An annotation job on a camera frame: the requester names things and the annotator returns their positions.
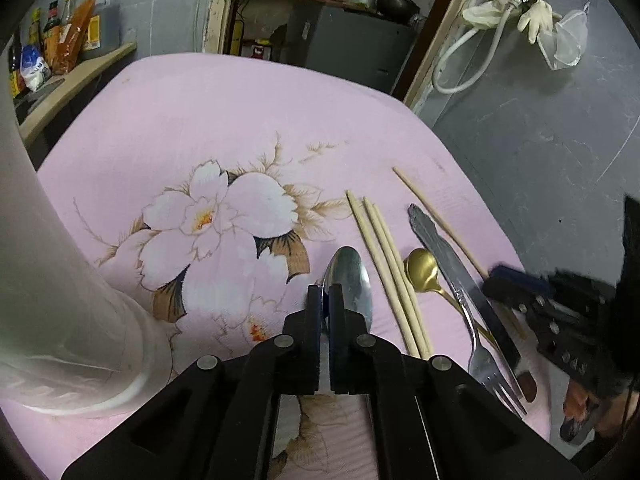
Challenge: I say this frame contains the steel table knife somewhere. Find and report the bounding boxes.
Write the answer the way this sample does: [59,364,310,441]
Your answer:
[438,238,537,402]

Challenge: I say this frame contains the steel fork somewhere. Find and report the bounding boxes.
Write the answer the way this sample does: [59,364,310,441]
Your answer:
[405,204,526,417]

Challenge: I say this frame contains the gold spoon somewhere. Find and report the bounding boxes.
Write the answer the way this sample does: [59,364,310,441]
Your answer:
[405,248,499,350]

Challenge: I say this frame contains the person right hand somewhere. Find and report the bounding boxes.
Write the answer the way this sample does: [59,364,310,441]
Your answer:
[560,379,639,445]

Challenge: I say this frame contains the white plastic utensil holder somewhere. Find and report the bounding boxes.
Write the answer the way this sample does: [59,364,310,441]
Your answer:
[0,49,174,418]

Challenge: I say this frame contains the pink floral tablecloth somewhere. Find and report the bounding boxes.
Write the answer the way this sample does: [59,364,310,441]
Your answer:
[1,54,520,479]

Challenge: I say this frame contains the clear plastic bag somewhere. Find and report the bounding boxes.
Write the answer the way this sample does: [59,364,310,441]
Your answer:
[537,4,589,70]

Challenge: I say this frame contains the rubber gloves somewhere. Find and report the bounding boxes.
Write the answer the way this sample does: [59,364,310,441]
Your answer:
[462,0,561,44]

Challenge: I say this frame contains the grey cabinet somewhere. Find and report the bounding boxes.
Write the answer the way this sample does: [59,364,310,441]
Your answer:
[281,0,416,93]

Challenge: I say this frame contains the oil jug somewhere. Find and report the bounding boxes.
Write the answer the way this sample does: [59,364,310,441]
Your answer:
[82,0,120,60]

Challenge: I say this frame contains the dark sauce bottle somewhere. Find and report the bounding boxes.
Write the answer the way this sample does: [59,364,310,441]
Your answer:
[42,0,61,65]

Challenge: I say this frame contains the white hose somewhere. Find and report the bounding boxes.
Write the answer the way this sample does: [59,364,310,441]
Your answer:
[432,1,522,96]

